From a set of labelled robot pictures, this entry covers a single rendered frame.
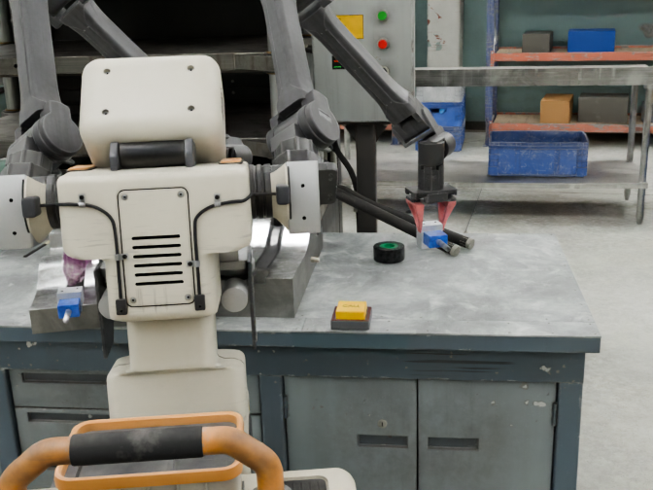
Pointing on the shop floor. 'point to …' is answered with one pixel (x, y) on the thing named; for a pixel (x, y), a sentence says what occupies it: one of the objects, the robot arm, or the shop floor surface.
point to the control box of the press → (361, 25)
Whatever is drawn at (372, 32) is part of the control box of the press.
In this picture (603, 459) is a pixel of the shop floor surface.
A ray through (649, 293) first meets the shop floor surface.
